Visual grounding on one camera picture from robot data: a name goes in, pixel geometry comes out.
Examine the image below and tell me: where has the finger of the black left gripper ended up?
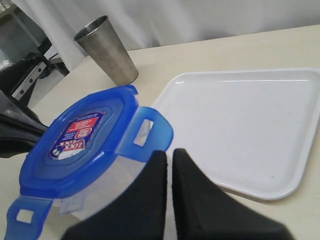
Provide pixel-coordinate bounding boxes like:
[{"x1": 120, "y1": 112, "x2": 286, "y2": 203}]
[
  {"x1": 0, "y1": 91, "x2": 48, "y2": 136},
  {"x1": 0, "y1": 124, "x2": 48, "y2": 158}
]

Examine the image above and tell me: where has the white rectangular tray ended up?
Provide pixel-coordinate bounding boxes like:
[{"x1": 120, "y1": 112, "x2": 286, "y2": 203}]
[{"x1": 153, "y1": 68, "x2": 320, "y2": 201}]

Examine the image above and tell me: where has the white backdrop curtain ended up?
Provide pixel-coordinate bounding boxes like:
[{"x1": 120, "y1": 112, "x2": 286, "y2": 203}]
[{"x1": 15, "y1": 0, "x2": 320, "y2": 70}]

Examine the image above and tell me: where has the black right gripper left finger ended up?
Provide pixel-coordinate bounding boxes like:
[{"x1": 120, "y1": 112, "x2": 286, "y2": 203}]
[{"x1": 62, "y1": 150, "x2": 167, "y2": 240}]

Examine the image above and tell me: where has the metal frame rail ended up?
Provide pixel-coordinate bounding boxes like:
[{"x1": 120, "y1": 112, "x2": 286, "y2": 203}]
[{"x1": 0, "y1": 4, "x2": 71, "y2": 100}]

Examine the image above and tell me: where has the clear plastic container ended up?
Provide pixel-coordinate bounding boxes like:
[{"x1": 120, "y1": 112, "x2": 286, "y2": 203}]
[{"x1": 48, "y1": 155, "x2": 146, "y2": 220}]

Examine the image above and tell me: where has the stainless steel cup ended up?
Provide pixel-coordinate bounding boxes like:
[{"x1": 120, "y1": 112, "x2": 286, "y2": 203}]
[{"x1": 73, "y1": 15, "x2": 139, "y2": 86}]

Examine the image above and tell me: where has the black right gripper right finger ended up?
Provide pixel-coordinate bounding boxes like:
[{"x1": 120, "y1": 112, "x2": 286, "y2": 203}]
[{"x1": 172, "y1": 148, "x2": 294, "y2": 240}]

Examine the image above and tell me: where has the blue plastic lid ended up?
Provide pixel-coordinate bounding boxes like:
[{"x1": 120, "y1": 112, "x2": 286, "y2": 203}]
[{"x1": 4, "y1": 85, "x2": 174, "y2": 240}]

